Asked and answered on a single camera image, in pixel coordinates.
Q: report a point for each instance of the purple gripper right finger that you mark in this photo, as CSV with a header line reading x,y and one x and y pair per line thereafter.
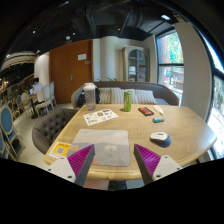
x,y
152,166

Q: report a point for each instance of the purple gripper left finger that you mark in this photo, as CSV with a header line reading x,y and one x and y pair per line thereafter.
x,y
75,167

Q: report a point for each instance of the white and blue computer mouse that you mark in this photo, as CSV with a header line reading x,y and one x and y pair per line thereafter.
x,y
161,139

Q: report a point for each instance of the grey printed mouse pad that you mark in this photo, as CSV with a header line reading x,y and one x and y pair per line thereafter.
x,y
111,146

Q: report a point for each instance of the yellow QR code sticker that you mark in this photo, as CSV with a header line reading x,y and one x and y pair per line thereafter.
x,y
59,149

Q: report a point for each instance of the grey tufted armchair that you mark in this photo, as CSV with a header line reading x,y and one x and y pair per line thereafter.
x,y
49,127

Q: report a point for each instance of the black and orange calculator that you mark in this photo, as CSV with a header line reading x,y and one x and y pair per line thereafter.
x,y
145,111

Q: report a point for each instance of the white sticker sheet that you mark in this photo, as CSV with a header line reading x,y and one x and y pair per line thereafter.
x,y
99,116

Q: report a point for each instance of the small cream oblong object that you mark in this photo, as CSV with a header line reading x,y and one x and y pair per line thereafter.
x,y
158,109

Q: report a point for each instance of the blue upholstered white chair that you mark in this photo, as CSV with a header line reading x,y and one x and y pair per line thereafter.
x,y
7,126

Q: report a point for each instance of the black backpack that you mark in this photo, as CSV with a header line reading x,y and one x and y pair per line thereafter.
x,y
82,101

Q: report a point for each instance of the striped cushion right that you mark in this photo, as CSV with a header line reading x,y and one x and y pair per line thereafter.
x,y
145,97

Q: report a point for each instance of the striped cushion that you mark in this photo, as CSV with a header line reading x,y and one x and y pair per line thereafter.
x,y
105,95
117,96
145,97

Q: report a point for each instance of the grey curved sofa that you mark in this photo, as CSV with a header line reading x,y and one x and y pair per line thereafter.
x,y
162,94

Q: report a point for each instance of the green drink can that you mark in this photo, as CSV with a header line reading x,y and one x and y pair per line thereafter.
x,y
127,101

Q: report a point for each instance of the striped cushion left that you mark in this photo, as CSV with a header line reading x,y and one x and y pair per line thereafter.
x,y
105,95

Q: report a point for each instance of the striped cushion middle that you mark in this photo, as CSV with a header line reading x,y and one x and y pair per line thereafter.
x,y
117,96

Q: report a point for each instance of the clear plastic shaker bottle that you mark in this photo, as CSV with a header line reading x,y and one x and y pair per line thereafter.
x,y
89,92

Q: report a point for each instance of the white dining chair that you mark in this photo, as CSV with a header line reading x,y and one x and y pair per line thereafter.
x,y
47,99

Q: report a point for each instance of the seated person white shirt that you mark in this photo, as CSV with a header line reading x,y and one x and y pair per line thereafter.
x,y
38,91

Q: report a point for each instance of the orange wooden door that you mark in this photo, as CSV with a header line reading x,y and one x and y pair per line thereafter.
x,y
70,68

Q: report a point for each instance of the beige glass door cabinet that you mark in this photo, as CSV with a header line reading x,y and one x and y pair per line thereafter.
x,y
135,64

